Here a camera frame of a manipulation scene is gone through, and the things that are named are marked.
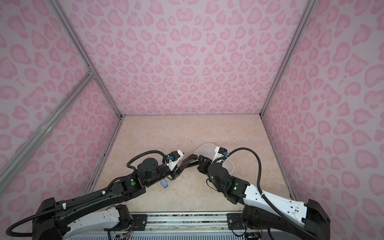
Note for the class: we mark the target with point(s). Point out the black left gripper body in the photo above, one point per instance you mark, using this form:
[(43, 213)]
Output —
[(174, 173)]

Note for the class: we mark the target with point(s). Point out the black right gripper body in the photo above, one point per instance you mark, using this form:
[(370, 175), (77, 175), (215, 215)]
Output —
[(204, 169)]

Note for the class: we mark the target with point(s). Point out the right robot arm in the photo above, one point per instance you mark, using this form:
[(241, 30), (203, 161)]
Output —
[(306, 220)]

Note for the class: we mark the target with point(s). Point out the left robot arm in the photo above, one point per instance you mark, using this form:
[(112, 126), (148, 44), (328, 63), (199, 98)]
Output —
[(56, 219)]

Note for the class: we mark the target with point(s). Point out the blue small stapler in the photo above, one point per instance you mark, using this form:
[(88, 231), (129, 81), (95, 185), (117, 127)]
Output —
[(164, 183)]

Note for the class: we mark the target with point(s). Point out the white plastic tray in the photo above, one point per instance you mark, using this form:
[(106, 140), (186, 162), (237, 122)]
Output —
[(211, 151)]

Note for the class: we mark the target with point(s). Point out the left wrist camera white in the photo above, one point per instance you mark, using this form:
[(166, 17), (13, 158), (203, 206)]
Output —
[(173, 159)]

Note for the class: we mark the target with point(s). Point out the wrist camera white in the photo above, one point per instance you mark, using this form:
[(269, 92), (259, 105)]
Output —
[(173, 159), (221, 153)]

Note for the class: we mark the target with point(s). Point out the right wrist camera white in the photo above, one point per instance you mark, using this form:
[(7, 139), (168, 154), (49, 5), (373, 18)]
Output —
[(221, 153)]

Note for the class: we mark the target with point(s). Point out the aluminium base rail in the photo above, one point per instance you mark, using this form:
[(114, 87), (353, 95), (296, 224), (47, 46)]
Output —
[(180, 226)]

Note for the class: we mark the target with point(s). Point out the aluminium diagonal frame bar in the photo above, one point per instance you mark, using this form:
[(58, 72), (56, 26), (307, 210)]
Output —
[(19, 160)]

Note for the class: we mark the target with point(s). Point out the aluminium frame corner post left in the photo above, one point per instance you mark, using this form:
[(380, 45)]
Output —
[(79, 46)]

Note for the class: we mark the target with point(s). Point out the aluminium frame corner post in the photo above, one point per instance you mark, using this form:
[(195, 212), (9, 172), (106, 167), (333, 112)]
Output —
[(79, 46), (308, 10)]

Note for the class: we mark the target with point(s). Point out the aluminium frame corner post right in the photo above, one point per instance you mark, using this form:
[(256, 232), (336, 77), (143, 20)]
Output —
[(308, 10)]

